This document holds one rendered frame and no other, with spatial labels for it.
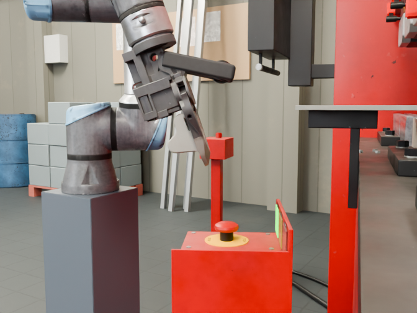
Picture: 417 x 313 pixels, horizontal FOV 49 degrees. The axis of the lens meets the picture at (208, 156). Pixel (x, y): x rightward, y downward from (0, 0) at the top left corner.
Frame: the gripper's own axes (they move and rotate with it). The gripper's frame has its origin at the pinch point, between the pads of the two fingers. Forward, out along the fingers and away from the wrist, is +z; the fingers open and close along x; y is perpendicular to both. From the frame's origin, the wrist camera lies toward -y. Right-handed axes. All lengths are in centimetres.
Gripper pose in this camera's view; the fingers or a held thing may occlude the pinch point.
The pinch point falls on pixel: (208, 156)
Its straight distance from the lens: 74.5
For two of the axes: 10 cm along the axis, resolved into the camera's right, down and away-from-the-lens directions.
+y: -9.4, 3.4, 0.8
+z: 3.4, 9.4, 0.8
